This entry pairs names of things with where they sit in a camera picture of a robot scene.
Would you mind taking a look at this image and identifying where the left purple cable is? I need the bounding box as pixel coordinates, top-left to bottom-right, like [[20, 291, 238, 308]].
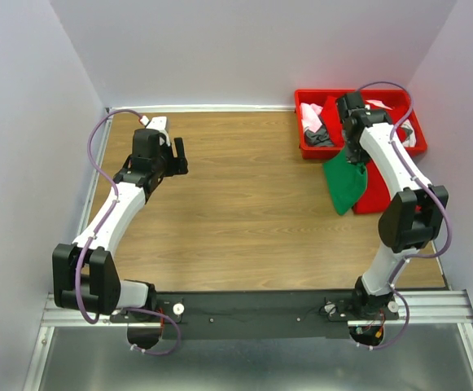
[[74, 109, 182, 356]]

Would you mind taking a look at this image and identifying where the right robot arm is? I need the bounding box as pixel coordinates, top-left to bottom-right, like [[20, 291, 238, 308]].
[[337, 91, 449, 318]]

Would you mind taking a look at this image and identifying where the white pink t shirt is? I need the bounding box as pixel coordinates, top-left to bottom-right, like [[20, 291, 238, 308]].
[[300, 103, 323, 131]]

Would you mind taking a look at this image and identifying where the folded red t shirt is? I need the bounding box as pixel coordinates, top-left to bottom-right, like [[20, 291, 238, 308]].
[[353, 161, 392, 214]]

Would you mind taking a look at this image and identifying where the red plastic bin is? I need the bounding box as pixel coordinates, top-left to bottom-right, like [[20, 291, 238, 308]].
[[294, 87, 409, 160]]

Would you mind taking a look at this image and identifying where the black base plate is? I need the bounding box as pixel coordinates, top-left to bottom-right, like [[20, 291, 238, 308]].
[[109, 289, 400, 342]]

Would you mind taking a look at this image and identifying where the grey t shirt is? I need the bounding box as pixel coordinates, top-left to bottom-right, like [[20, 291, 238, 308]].
[[304, 125, 335, 147]]

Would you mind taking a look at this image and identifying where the red t shirt in bin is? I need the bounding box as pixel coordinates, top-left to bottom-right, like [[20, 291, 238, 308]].
[[321, 93, 409, 148]]

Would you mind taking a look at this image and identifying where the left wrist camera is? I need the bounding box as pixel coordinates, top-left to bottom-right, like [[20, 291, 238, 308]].
[[139, 115, 171, 146]]

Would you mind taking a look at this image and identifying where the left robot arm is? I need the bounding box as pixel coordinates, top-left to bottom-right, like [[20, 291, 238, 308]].
[[52, 128, 188, 315]]

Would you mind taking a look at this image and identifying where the green t shirt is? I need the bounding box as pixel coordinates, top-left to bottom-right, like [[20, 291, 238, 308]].
[[322, 148, 368, 216]]

